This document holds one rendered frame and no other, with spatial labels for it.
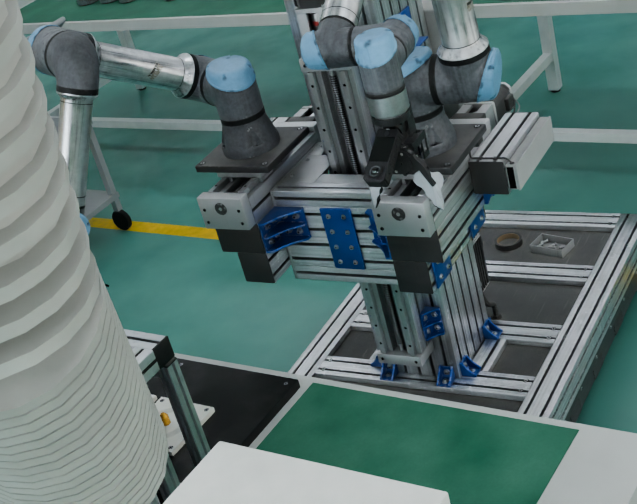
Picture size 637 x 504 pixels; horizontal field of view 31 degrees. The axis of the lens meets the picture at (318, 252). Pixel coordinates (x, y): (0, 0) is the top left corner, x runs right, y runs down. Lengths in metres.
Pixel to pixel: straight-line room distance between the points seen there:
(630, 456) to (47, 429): 1.49
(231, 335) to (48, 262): 3.50
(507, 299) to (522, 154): 0.92
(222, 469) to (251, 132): 1.45
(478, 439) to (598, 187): 2.48
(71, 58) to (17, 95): 2.02
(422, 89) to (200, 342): 1.89
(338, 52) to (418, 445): 0.77
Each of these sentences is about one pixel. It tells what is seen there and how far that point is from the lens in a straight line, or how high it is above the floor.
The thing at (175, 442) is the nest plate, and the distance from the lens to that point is 2.45.
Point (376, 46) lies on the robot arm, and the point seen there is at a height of 1.49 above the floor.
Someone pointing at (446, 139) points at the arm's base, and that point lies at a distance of 2.71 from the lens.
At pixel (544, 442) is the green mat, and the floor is 0.75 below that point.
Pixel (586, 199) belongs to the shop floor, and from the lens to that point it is 4.56.
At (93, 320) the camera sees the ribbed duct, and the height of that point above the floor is 1.80.
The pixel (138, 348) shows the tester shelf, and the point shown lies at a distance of 2.14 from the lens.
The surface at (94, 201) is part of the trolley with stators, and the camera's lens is 5.21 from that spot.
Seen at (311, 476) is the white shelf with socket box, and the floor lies 1.21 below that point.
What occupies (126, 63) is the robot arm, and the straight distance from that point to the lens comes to 2.91.
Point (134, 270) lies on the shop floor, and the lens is 4.92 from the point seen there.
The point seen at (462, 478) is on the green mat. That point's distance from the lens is 2.20.
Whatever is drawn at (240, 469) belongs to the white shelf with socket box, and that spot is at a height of 1.21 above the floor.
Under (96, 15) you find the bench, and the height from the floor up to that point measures 0.75.
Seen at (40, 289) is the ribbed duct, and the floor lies 1.85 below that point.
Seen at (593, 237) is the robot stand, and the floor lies 0.21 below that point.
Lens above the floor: 2.18
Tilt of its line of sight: 28 degrees down
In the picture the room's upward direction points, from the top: 16 degrees counter-clockwise
